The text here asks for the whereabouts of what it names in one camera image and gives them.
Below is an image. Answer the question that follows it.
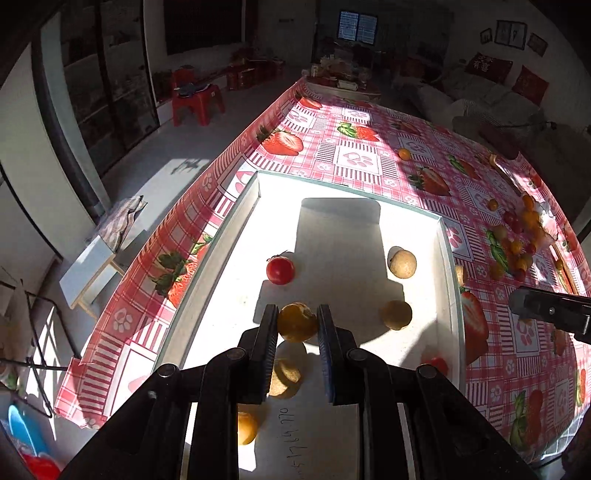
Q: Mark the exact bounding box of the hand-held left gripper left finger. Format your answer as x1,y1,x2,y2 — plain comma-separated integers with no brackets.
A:
60,304,280,480

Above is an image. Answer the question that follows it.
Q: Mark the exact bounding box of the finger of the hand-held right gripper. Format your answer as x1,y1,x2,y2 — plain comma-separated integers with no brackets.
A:
508,285,591,345

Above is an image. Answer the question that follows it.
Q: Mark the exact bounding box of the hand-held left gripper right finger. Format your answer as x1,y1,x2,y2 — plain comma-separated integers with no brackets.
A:
316,303,542,480

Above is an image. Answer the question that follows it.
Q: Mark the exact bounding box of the small orange mandarin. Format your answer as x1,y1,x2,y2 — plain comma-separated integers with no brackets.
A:
277,302,320,343

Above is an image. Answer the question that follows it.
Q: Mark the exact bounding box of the white rectangular box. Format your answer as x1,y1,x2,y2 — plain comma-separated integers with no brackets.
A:
152,169,468,480

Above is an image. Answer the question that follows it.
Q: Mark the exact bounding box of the clear glass bowl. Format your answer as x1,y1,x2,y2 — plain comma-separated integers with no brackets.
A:
521,194,562,248

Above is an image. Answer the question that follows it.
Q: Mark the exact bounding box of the small white side table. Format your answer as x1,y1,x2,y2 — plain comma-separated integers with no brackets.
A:
59,231,127,320

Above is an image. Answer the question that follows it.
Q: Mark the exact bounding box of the crumpled cloth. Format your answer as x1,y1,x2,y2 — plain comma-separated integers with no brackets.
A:
96,195,148,252

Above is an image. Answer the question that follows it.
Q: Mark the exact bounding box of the strawberry print pink tablecloth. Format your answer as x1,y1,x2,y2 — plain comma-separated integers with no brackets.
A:
54,76,591,463

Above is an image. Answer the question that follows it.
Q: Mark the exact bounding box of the light grey sofa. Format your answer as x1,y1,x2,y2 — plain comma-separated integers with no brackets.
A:
417,65,548,137

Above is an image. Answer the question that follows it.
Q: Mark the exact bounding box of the red printed cushion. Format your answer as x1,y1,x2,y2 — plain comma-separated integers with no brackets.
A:
512,65,550,107
464,52,514,85

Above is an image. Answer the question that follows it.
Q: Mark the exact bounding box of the folding metal rack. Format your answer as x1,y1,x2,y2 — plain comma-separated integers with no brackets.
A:
0,276,85,418

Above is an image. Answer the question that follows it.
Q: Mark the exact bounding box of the red plastic item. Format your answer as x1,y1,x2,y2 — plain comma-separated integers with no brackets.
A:
20,453,62,480

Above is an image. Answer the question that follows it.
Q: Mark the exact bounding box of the blue plastic item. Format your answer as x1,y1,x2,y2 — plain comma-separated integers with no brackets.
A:
8,403,48,456

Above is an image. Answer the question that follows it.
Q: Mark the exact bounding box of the red plastic stool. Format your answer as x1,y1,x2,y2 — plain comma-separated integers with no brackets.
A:
171,68,226,127

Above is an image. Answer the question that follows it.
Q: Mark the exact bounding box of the cluttered round dining table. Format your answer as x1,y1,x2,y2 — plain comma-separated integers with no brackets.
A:
302,58,382,103

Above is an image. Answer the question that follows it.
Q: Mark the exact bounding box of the stack of red boxes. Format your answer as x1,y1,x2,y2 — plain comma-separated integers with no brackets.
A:
226,59,286,91

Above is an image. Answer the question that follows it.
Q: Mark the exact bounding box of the glass door cabinet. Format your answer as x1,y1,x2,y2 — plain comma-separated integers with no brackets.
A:
41,0,161,160

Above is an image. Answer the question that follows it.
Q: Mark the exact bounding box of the window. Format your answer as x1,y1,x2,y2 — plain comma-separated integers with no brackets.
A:
338,10,379,46

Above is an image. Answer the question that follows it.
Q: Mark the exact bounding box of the large picture frame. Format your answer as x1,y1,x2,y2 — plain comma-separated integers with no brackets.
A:
495,20,528,51

